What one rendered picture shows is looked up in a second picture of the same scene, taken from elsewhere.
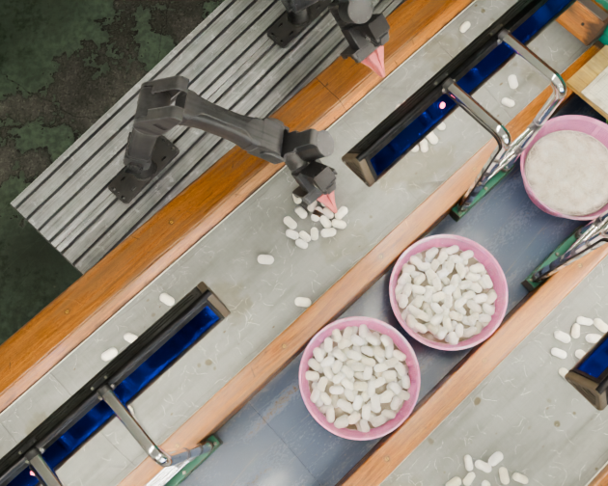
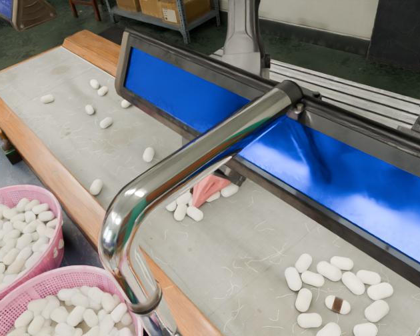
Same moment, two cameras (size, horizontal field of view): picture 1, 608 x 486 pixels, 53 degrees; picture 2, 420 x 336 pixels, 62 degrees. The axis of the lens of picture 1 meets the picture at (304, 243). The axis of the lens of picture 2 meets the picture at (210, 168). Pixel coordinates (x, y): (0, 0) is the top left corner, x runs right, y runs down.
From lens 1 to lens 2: 1.14 m
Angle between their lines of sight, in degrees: 49
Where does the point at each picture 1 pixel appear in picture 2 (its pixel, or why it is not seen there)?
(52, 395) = (79, 70)
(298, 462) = not seen: outside the picture
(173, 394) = (52, 119)
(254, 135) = (231, 44)
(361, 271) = not seen: hidden behind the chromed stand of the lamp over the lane
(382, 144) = (151, 45)
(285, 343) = (56, 173)
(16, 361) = (103, 49)
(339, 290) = (95, 213)
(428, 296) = (59, 327)
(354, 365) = (11, 239)
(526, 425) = not seen: outside the picture
